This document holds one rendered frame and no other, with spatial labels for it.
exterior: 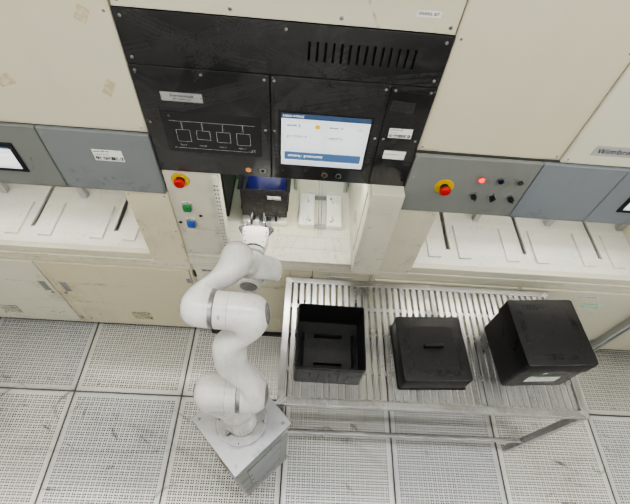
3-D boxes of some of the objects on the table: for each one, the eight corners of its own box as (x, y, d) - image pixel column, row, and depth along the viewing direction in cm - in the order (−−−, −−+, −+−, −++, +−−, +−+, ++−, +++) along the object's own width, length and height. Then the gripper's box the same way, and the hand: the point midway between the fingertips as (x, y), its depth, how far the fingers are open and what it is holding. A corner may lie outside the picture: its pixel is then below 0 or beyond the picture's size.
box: (500, 387, 178) (529, 366, 157) (481, 325, 194) (506, 299, 174) (563, 386, 180) (600, 365, 160) (540, 325, 197) (571, 299, 176)
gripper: (275, 247, 154) (279, 209, 165) (229, 244, 154) (236, 207, 164) (275, 258, 161) (279, 221, 171) (231, 256, 160) (238, 219, 170)
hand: (257, 218), depth 167 cm, fingers open, 4 cm apart
